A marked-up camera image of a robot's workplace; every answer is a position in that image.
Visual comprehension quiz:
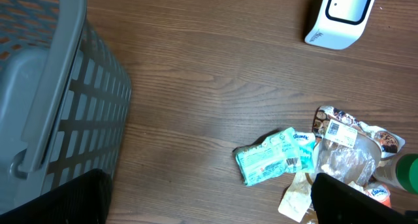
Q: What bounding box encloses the light green wet wipes pack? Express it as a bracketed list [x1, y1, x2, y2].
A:
[234, 127, 302, 186]

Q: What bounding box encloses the white barcode scanner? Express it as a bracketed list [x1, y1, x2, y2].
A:
[304, 0, 375, 50]

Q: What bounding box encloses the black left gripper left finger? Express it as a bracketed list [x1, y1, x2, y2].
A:
[1, 168, 113, 224]

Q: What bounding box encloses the teal white tissue pack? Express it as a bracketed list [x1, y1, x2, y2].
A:
[293, 131, 315, 173]

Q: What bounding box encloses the grey plastic mesh basket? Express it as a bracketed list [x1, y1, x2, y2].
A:
[1, 0, 131, 213]

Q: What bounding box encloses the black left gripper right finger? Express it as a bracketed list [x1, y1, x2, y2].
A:
[311, 173, 417, 224]

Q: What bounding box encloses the green lid seasoning jar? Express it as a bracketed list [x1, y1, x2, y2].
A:
[373, 153, 417, 194]

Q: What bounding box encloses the orange tissue pack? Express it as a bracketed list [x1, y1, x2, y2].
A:
[365, 182, 391, 208]

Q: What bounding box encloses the brown white snack pouch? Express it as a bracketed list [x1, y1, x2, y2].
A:
[278, 106, 405, 223]

